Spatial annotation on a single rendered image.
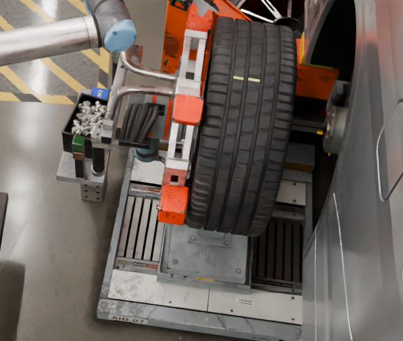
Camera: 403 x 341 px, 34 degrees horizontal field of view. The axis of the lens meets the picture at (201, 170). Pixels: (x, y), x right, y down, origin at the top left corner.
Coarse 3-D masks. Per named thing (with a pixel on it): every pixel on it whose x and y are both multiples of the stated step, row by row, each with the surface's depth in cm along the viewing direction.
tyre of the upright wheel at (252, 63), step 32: (224, 32) 183; (256, 32) 185; (288, 32) 189; (224, 64) 176; (256, 64) 177; (288, 64) 178; (224, 96) 173; (256, 96) 173; (288, 96) 174; (224, 128) 173; (256, 128) 174; (288, 128) 173; (192, 160) 229; (224, 160) 174; (256, 160) 175; (192, 192) 182; (224, 192) 179; (256, 192) 179; (192, 224) 194; (224, 224) 190; (256, 224) 188
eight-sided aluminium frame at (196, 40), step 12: (192, 36) 188; (204, 36) 189; (192, 48) 211; (204, 48) 186; (180, 72) 179; (180, 84) 177; (192, 84) 177; (192, 132) 179; (180, 144) 229; (168, 156) 180; (180, 156) 180; (168, 168) 180; (180, 168) 180; (168, 180) 185; (180, 180) 184
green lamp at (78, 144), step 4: (76, 136) 220; (80, 136) 220; (72, 140) 219; (76, 140) 219; (80, 140) 219; (84, 140) 219; (72, 144) 218; (76, 144) 218; (80, 144) 218; (84, 144) 220; (72, 148) 220; (76, 148) 220; (80, 148) 220; (84, 148) 221
